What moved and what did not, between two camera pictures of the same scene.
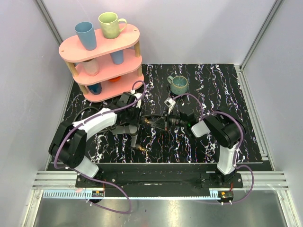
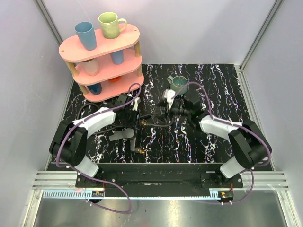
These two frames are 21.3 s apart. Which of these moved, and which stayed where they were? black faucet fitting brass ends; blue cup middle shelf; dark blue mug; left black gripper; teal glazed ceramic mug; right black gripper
Moved: right black gripper; black faucet fitting brass ends
Stayed: blue cup middle shelf; teal glazed ceramic mug; dark blue mug; left black gripper
